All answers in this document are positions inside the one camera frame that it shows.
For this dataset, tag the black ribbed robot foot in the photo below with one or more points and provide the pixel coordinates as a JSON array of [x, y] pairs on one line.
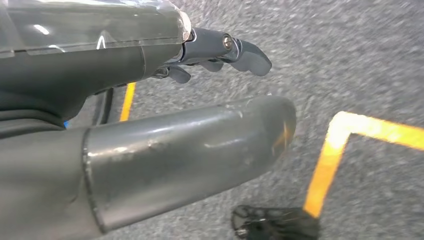
[[281, 225]]

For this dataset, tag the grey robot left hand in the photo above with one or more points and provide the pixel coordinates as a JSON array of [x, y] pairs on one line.
[[165, 159]]

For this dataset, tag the yellow floor tape marking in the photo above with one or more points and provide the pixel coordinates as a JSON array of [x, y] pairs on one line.
[[326, 165]]

